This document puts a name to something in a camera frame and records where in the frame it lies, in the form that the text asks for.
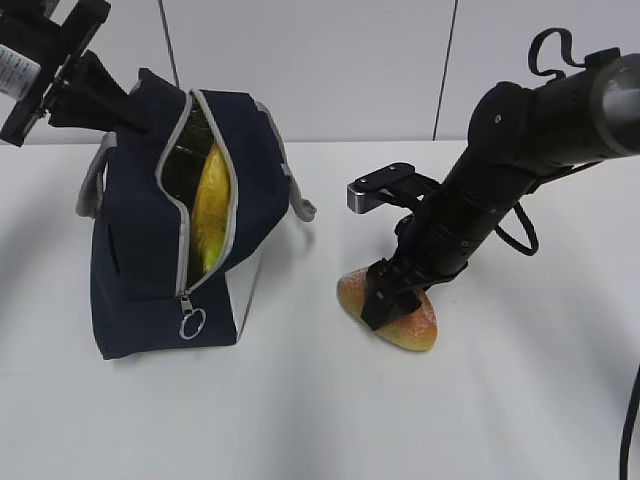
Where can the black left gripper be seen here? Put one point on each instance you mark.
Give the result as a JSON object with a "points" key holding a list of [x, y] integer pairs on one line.
{"points": [[47, 71]]}

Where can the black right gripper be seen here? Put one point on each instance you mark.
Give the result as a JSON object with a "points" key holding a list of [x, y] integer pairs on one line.
{"points": [[434, 246]]}

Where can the brown bread loaf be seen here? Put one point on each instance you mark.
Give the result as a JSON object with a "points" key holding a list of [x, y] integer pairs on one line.
{"points": [[416, 331]]}

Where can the navy blue lunch bag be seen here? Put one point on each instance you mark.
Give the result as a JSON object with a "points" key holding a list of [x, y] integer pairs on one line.
{"points": [[147, 290]]}

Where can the yellow banana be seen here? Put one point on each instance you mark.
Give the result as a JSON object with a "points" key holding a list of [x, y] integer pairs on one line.
{"points": [[210, 212]]}

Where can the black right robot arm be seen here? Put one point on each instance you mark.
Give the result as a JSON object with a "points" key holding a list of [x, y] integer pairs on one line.
{"points": [[518, 139]]}

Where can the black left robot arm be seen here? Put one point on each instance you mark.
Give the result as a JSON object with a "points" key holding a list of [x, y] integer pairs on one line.
{"points": [[48, 70]]}

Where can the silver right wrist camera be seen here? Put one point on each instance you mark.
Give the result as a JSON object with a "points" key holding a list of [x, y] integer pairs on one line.
{"points": [[397, 184]]}

